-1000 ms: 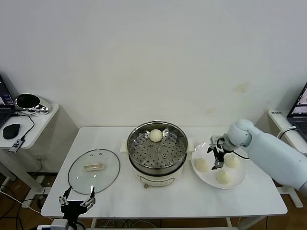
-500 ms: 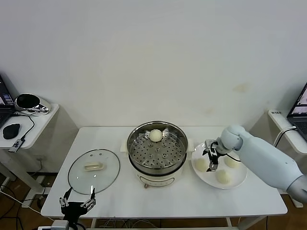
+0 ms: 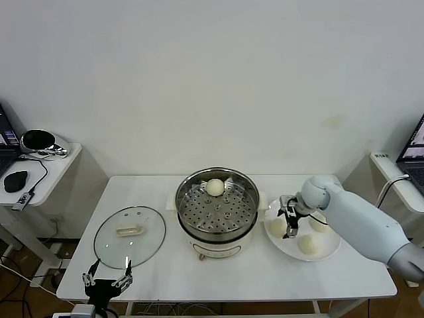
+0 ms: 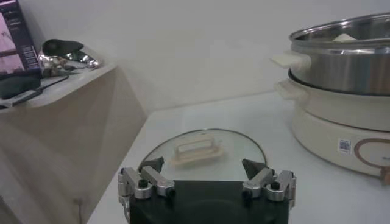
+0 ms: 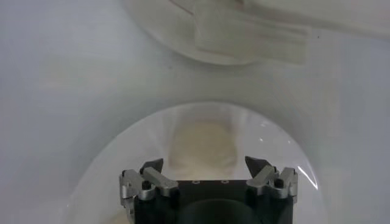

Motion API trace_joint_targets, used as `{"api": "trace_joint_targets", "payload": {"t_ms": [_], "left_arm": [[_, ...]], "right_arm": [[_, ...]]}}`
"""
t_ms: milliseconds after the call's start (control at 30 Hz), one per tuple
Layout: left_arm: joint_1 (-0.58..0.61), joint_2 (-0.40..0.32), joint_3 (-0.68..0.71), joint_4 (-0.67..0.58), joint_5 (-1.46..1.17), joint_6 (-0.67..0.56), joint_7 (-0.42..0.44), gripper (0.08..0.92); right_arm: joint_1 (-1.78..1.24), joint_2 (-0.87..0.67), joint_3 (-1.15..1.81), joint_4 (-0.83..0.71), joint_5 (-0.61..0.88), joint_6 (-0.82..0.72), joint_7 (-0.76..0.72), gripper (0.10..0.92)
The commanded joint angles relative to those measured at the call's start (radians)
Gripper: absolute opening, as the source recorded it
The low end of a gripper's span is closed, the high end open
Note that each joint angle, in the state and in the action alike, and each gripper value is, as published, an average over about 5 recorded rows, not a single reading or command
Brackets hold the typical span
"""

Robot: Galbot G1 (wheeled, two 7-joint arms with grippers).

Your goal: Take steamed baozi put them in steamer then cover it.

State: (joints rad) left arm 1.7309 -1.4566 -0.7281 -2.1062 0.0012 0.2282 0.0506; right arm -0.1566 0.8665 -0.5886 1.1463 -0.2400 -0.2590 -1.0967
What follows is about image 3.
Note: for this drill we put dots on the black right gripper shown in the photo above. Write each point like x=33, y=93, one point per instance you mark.
x=296, y=217

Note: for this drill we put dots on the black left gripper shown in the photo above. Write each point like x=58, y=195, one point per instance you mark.
x=101, y=288

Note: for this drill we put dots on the white steamed baozi bun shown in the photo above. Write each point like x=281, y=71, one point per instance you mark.
x=307, y=244
x=214, y=187
x=276, y=228
x=317, y=226

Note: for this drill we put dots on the round glass pot lid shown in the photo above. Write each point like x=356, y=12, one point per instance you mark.
x=145, y=238

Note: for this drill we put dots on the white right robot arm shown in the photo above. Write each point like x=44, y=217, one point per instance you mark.
x=357, y=218

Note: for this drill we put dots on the steel perforated steamer basket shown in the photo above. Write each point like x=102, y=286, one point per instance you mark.
x=183, y=189

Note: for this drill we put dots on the large white round plate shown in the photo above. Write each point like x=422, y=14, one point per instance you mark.
x=328, y=246

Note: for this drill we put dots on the white rectangular work table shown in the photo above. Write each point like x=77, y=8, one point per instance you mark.
x=165, y=281

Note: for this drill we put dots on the cream electric cooker base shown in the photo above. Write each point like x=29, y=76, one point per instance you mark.
x=215, y=248

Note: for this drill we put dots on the grey usb hub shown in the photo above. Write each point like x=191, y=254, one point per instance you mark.
x=22, y=200

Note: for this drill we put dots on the white printed label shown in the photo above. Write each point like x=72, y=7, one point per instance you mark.
x=381, y=156

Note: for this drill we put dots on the black computer mouse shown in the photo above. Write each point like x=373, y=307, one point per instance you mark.
x=15, y=181

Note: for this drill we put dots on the black open laptop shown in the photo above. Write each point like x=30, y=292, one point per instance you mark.
x=414, y=159
x=6, y=159

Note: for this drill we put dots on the black silver headset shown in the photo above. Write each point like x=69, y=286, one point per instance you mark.
x=34, y=139

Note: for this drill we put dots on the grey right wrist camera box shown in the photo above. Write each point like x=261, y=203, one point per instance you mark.
x=286, y=200

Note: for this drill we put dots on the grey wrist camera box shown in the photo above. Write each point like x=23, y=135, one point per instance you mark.
x=83, y=312
x=286, y=200

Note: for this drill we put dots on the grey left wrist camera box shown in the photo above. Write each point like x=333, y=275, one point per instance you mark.
x=83, y=312

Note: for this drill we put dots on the white wall socket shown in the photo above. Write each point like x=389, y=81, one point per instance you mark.
x=56, y=219

